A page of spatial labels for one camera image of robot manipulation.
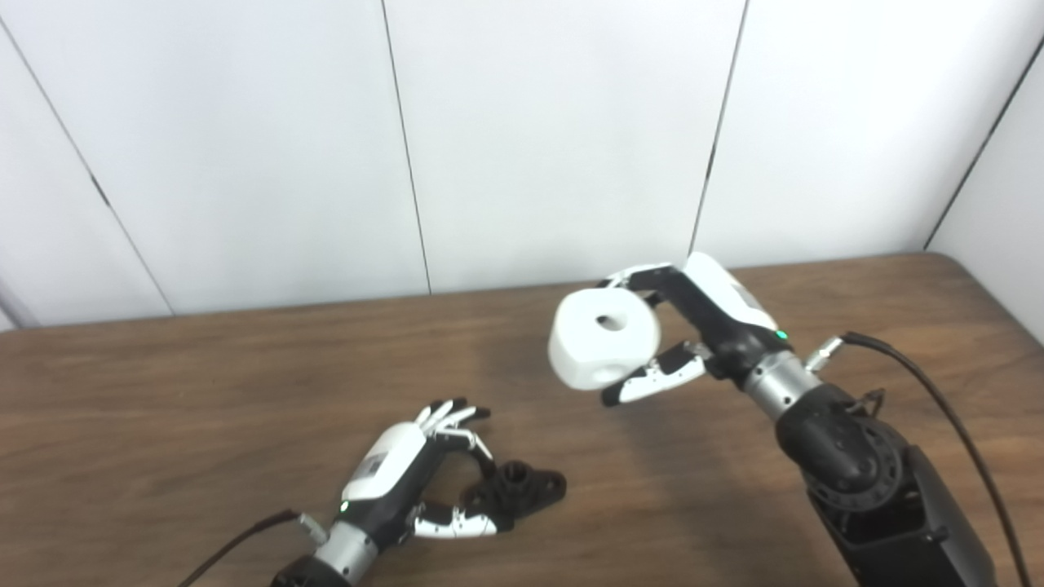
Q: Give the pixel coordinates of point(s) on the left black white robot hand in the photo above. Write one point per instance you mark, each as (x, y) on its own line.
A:
(387, 481)

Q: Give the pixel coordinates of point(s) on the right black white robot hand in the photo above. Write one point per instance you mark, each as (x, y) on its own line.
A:
(718, 314)

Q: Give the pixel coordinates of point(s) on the black holder with flange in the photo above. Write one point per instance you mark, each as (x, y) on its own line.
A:
(518, 489)

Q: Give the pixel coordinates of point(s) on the round white piece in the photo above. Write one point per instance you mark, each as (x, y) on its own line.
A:
(587, 342)

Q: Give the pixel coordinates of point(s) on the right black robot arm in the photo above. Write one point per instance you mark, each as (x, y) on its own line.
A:
(864, 473)

